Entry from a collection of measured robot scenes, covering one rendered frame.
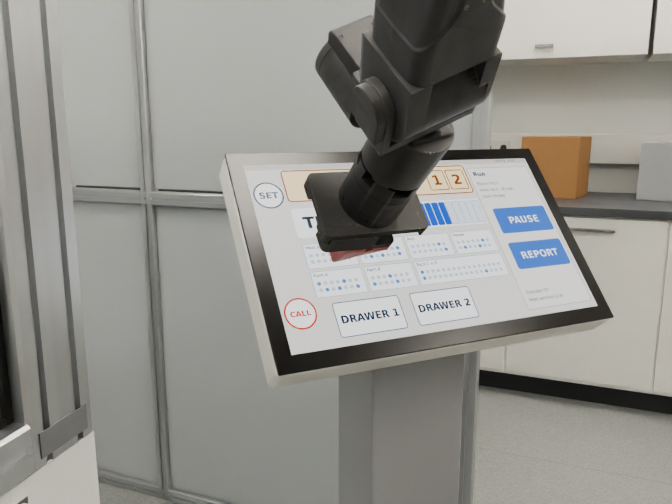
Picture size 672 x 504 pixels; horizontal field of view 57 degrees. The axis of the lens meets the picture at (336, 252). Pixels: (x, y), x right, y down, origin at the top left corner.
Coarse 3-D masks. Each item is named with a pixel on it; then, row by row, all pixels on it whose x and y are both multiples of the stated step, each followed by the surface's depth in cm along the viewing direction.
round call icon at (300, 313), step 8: (304, 296) 75; (312, 296) 75; (280, 304) 73; (288, 304) 74; (296, 304) 74; (304, 304) 74; (312, 304) 75; (288, 312) 73; (296, 312) 74; (304, 312) 74; (312, 312) 74; (288, 320) 73; (296, 320) 73; (304, 320) 73; (312, 320) 74; (288, 328) 72; (296, 328) 73; (304, 328) 73; (312, 328) 73
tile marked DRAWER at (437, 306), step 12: (444, 288) 83; (456, 288) 83; (468, 288) 84; (420, 300) 80; (432, 300) 81; (444, 300) 82; (456, 300) 82; (468, 300) 83; (420, 312) 79; (432, 312) 80; (444, 312) 81; (456, 312) 81; (468, 312) 82; (420, 324) 78; (432, 324) 79
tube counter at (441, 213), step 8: (440, 200) 90; (448, 200) 91; (456, 200) 92; (464, 200) 92; (472, 200) 93; (424, 208) 89; (432, 208) 89; (440, 208) 90; (448, 208) 90; (456, 208) 91; (464, 208) 91; (472, 208) 92; (480, 208) 92; (432, 216) 88; (440, 216) 89; (448, 216) 89; (456, 216) 90; (464, 216) 90; (472, 216) 91; (480, 216) 92; (432, 224) 88; (440, 224) 88; (448, 224) 89; (456, 224) 89; (464, 224) 90
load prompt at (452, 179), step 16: (288, 176) 83; (304, 176) 84; (432, 176) 92; (448, 176) 94; (464, 176) 95; (288, 192) 82; (304, 192) 83; (416, 192) 90; (432, 192) 91; (448, 192) 92; (464, 192) 93
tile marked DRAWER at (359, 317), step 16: (336, 304) 76; (352, 304) 77; (368, 304) 77; (384, 304) 78; (400, 304) 79; (336, 320) 75; (352, 320) 76; (368, 320) 76; (384, 320) 77; (400, 320) 78; (352, 336) 74
